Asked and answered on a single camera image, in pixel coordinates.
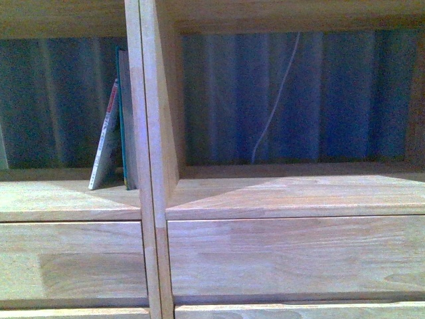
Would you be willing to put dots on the dark blue curtain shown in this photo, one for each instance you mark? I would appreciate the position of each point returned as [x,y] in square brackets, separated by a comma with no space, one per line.
[261,98]

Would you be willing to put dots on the wooden bookshelf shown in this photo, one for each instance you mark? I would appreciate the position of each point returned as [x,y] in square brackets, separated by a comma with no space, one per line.
[324,239]

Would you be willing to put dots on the teal hardcover book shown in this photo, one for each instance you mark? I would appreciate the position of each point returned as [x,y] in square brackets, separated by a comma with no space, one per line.
[129,157]

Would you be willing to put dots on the white illustrated paperback book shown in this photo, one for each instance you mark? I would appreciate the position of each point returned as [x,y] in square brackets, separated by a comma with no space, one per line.
[105,160]

